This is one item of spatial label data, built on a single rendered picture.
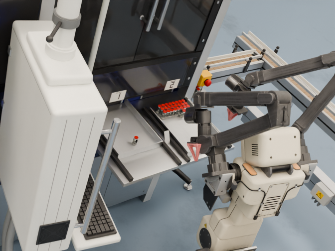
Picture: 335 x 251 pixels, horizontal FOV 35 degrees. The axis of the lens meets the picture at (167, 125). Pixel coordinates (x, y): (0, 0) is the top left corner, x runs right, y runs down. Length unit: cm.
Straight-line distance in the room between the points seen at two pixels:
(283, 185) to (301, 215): 180
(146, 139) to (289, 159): 77
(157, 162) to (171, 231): 100
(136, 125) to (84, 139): 98
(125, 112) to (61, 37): 109
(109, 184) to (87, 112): 152
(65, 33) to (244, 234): 127
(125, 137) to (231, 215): 63
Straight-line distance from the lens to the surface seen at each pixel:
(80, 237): 226
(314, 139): 478
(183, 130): 277
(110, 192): 322
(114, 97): 260
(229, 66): 331
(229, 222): 240
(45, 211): 196
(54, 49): 175
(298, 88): 342
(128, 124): 269
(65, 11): 168
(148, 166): 251
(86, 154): 179
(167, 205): 359
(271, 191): 222
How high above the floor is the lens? 260
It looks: 38 degrees down
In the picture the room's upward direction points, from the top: 21 degrees clockwise
